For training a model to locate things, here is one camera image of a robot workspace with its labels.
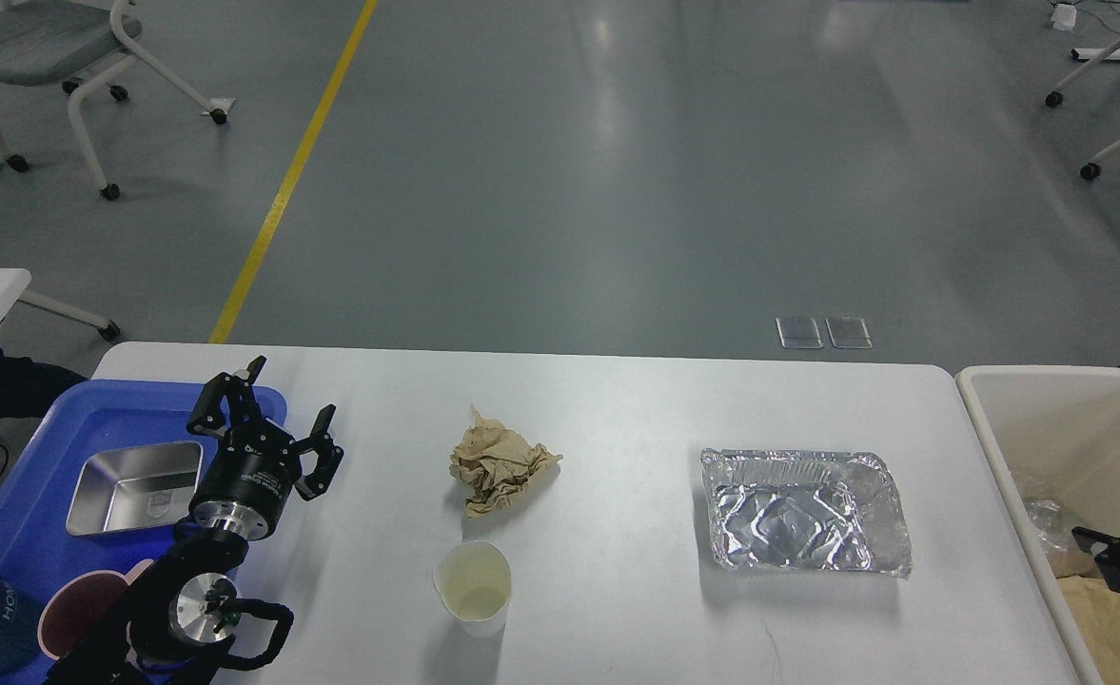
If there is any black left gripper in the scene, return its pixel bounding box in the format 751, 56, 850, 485
187, 356, 344, 541

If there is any square stainless steel dish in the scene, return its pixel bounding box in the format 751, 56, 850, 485
65, 440, 204, 538

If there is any pink HOME mug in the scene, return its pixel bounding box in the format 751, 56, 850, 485
37, 559, 155, 660

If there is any aluminium foil tray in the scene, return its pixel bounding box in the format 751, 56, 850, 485
699, 448, 914, 579

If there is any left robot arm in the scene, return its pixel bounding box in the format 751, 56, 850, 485
45, 356, 344, 684

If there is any beige plastic bin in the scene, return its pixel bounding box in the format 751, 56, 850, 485
956, 365, 1120, 684

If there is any crumpled brown paper napkin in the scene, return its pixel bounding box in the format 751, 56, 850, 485
449, 406, 564, 519

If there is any white paper cup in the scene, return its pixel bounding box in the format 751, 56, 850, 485
432, 539, 513, 638

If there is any person in dark jeans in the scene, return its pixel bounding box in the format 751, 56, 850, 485
0, 346, 87, 420

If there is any right floor socket plate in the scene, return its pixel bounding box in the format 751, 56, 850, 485
824, 316, 874, 350

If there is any floor socket plate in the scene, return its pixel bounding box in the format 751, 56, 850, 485
776, 316, 825, 350
824, 316, 874, 350

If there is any left floor socket plate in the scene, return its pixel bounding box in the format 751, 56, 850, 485
776, 316, 825, 350

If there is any grey office chair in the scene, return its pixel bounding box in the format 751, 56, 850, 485
0, 1, 232, 201

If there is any white chair legs right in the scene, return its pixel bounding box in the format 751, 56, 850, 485
1045, 0, 1120, 182

